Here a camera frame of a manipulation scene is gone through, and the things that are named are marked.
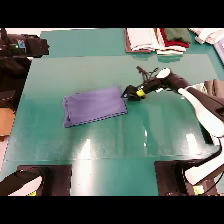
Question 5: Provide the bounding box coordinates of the purple T-shirt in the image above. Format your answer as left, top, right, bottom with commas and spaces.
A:
62, 85, 129, 129

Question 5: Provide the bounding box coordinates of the red garment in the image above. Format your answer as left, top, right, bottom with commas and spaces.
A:
159, 27, 191, 49

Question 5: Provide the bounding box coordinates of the white garment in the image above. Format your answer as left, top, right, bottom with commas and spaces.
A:
188, 27, 224, 45
155, 42, 188, 56

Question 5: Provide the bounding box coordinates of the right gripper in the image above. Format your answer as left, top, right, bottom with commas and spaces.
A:
120, 84, 147, 102

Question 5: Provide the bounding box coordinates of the dark green garment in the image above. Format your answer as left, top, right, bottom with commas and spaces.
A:
163, 27, 194, 45

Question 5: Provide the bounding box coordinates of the black garment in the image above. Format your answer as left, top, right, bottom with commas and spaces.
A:
0, 27, 51, 110

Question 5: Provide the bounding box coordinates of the grey brown garment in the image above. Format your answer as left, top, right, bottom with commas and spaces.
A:
203, 78, 224, 100

